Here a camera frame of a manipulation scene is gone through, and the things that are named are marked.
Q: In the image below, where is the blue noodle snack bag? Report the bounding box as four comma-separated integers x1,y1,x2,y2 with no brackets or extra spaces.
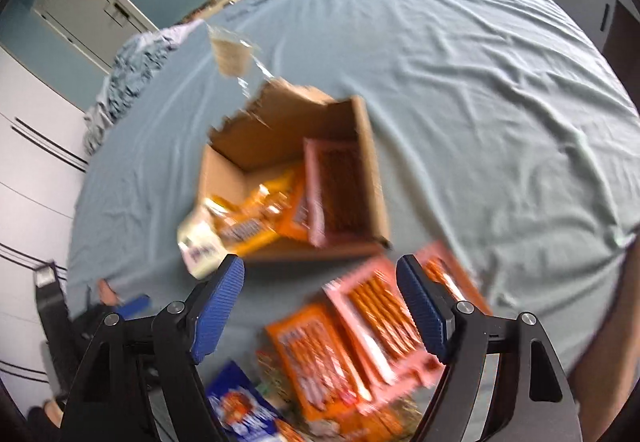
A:
205,361,304,442

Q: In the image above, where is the pink spicy stick packet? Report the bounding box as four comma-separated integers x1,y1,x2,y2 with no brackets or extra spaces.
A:
323,257,444,404

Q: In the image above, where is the orange snack packet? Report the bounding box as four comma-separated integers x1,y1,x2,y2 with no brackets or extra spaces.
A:
266,303,372,425

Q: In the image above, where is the large clear spicy strip bag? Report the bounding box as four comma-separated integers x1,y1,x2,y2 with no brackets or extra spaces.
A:
255,348,421,441

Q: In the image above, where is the bare left foot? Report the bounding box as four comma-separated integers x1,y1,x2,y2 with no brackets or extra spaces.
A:
96,279,120,307

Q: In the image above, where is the yellow white snack bag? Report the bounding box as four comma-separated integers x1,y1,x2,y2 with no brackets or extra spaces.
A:
177,169,299,279

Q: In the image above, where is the cardboard box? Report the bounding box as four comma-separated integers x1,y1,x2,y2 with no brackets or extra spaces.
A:
196,79,390,262

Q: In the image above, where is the pink packet in box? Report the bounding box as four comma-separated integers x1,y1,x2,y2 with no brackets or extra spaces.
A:
304,139,372,249

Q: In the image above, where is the crumpled blue blanket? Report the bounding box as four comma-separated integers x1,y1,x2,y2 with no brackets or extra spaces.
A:
84,20,203,156

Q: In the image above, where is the light blue bed sheet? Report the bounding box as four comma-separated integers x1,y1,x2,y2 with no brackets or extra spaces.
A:
64,0,639,423

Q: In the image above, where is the clear plastic bag with crumbs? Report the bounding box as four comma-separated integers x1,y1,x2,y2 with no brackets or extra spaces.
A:
207,26,274,98

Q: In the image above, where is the white door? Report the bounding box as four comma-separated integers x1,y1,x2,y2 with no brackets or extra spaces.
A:
32,0,157,72

